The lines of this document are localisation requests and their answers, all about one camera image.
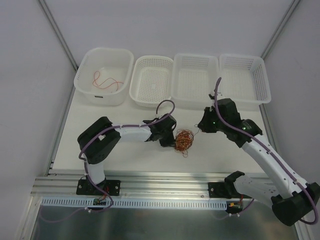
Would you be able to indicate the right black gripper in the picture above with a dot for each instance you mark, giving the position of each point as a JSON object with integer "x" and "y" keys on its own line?
{"x": 204, "y": 122}

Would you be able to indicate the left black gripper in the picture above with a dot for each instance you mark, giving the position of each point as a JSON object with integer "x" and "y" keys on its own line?
{"x": 166, "y": 139}

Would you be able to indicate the red orange wire ball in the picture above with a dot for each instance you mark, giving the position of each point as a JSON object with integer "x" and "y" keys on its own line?
{"x": 183, "y": 141}

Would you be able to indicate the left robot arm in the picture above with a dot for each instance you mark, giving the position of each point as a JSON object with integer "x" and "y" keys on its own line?
{"x": 97, "y": 141}

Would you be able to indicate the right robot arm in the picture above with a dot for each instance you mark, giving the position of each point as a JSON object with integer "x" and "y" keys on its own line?
{"x": 291, "y": 197}

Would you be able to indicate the white round-hole basket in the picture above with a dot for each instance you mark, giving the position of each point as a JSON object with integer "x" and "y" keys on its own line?
{"x": 151, "y": 80}

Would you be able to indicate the white slotted basket middle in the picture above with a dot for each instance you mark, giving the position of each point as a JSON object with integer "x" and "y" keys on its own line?
{"x": 193, "y": 79}

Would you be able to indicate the white slotted basket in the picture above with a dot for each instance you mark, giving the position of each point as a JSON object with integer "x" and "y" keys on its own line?
{"x": 193, "y": 79}
{"x": 244, "y": 80}

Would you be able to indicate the white slotted basket right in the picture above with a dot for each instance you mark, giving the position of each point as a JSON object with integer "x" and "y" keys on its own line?
{"x": 244, "y": 80}

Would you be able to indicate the white solid plastic tub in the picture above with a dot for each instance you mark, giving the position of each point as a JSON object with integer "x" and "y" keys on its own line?
{"x": 104, "y": 75}

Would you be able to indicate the aluminium mounting rail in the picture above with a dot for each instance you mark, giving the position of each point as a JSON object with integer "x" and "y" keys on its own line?
{"x": 156, "y": 185}

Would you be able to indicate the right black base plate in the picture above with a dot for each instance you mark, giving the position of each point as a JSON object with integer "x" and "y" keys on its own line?
{"x": 222, "y": 190}

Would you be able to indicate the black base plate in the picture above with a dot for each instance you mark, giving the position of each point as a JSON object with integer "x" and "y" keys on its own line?
{"x": 85, "y": 188}
{"x": 222, "y": 190}

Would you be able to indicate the white slotted cable duct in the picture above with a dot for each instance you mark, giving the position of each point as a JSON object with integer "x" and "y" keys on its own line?
{"x": 132, "y": 203}

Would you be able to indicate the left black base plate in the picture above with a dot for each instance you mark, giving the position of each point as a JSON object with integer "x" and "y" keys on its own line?
{"x": 85, "y": 188}

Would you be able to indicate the right frame post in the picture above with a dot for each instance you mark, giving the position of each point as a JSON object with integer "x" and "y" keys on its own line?
{"x": 294, "y": 4}

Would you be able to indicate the frame post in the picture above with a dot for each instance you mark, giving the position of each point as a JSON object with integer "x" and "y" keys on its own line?
{"x": 294, "y": 4}
{"x": 53, "y": 24}

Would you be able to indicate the left frame post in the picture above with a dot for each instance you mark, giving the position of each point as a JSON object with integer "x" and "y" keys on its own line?
{"x": 53, "y": 24}

